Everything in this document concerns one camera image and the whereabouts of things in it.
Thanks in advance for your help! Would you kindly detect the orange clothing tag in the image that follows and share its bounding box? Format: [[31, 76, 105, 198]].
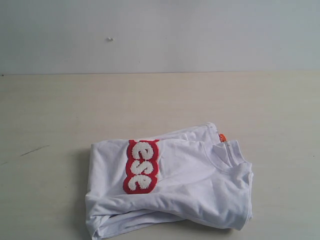
[[219, 133, 227, 143]]

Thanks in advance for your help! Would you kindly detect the white t-shirt red lettering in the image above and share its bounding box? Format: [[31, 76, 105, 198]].
[[85, 122, 253, 240]]

